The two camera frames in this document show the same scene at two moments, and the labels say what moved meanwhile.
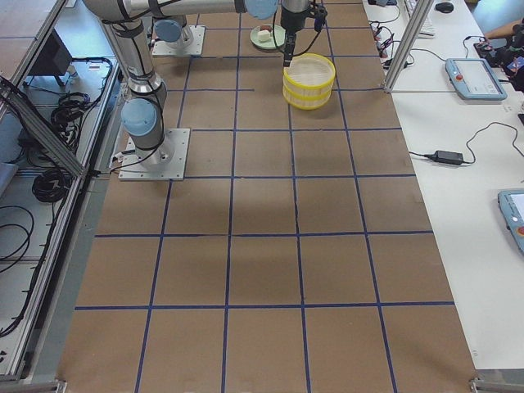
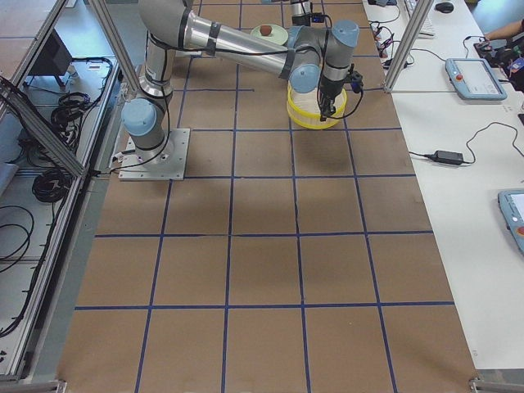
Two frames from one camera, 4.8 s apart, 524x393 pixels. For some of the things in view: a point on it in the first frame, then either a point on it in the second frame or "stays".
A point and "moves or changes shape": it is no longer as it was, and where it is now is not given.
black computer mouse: [445, 7] stays
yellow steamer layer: [309, 72] moves or changes shape
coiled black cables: [51, 185] stays
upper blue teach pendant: [473, 79] stays
